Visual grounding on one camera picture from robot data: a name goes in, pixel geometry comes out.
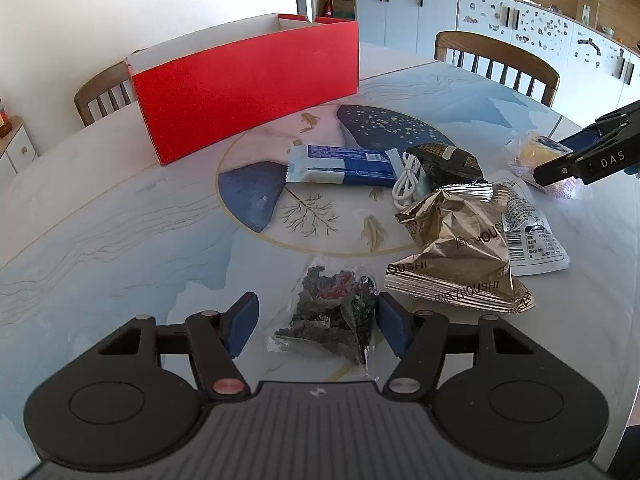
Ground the gold foil snack bag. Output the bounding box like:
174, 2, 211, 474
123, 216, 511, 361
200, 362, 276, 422
385, 183, 536, 313

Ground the blue white wafer packet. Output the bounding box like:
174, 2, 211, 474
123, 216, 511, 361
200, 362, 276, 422
285, 144, 404, 188

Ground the dark dried seaweed packet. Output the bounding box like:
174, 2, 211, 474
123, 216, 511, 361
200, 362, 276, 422
266, 255, 378, 374

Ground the blue wall cabinet unit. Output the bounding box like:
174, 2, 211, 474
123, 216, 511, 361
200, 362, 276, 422
355, 0, 639, 126

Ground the wooden chair right side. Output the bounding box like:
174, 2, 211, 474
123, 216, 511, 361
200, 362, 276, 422
434, 30, 561, 107

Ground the red cardboard box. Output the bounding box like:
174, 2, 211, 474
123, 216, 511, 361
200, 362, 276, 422
125, 13, 359, 166

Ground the blueberry bread clear packet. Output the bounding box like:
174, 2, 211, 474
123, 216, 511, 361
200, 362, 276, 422
504, 131, 592, 200

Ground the cardboard carton in cabinet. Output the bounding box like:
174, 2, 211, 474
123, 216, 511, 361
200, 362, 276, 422
331, 0, 355, 20

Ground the black small snack packet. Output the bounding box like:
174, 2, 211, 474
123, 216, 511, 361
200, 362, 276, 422
407, 143, 484, 188

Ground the white drawer sideboard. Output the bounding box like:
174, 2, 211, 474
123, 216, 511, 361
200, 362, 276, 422
1, 116, 39, 177

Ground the white label snack packet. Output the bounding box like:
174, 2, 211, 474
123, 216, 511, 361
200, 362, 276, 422
489, 170, 570, 278

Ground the wooden chair behind table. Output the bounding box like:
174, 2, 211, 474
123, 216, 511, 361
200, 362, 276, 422
74, 62, 137, 127

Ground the white usb cable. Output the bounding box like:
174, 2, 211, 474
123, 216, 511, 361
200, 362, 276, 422
390, 152, 424, 212

